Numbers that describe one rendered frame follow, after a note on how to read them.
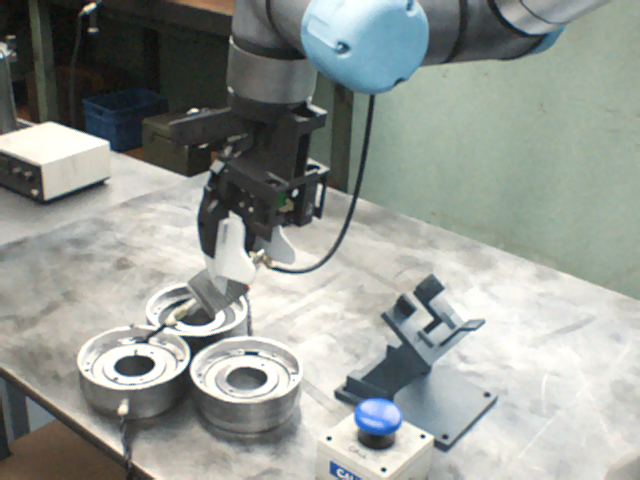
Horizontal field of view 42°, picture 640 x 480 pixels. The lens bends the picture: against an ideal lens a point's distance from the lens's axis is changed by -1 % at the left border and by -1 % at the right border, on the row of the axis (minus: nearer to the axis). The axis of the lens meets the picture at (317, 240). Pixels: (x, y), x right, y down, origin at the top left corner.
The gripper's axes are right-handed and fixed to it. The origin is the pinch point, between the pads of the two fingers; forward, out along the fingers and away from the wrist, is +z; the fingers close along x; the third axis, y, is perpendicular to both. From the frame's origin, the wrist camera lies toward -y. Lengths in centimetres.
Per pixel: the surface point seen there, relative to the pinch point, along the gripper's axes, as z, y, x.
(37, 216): 31, -63, 18
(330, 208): 12.4, -15.7, 36.2
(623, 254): 61, -5, 156
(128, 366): 8.6, -3.0, -10.1
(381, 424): -0.6, 23.3, -5.8
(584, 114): 30, -27, 156
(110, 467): 37.1, -14.5, -3.3
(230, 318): 7.1, -1.1, 1.7
